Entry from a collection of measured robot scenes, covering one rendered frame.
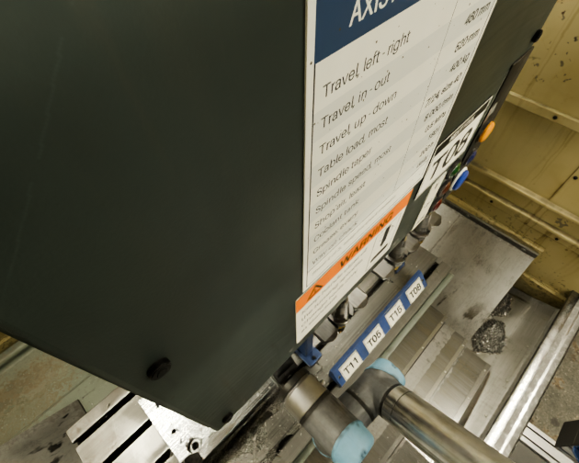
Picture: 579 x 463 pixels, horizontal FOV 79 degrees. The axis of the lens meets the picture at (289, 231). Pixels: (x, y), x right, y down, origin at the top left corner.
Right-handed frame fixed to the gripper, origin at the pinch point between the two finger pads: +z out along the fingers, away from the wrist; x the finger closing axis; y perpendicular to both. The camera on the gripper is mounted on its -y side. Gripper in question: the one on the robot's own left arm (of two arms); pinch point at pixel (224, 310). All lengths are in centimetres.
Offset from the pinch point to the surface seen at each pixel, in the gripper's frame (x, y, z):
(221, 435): -17.2, 34.5, -10.5
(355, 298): 25.3, 11.7, -15.0
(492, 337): 73, 67, -53
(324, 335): 13.5, 11.8, -15.9
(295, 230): -1, -52, -21
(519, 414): 48, 53, -67
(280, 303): -2.8, -44.2, -21.4
